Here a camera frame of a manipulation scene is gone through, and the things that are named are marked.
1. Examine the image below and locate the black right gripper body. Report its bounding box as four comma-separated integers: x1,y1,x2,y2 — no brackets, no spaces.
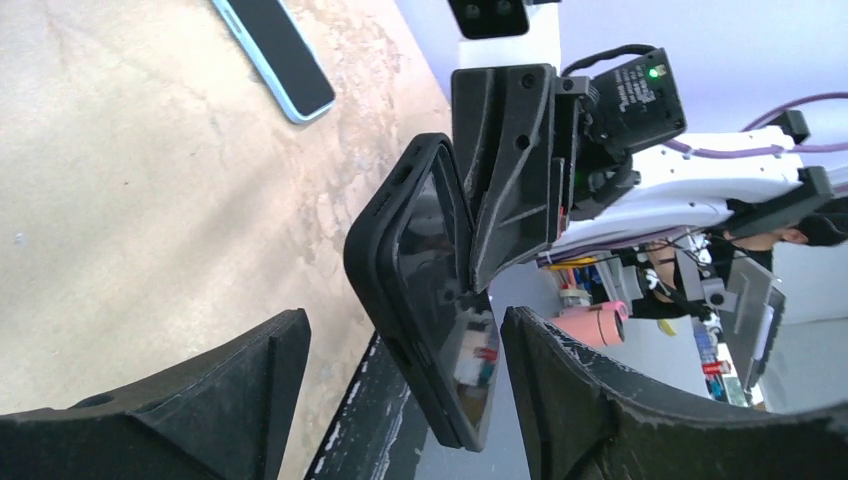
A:
561,44,687,222

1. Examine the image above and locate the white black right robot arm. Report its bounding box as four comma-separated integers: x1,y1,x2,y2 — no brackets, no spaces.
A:
451,44,847,291

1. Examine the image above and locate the light blue phone case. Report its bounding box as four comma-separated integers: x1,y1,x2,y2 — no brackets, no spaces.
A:
212,0,336,125

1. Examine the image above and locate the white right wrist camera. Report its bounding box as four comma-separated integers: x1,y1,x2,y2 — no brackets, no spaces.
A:
449,0,562,69

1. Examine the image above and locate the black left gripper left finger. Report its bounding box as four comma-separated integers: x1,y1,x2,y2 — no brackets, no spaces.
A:
1,309,311,479

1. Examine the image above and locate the black phone case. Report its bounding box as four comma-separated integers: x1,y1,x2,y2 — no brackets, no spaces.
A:
343,133,475,449

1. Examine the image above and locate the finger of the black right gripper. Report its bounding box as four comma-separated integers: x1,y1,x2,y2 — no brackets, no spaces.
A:
451,64,557,292

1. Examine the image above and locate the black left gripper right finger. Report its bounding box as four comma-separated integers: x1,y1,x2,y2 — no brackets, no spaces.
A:
501,307,847,479

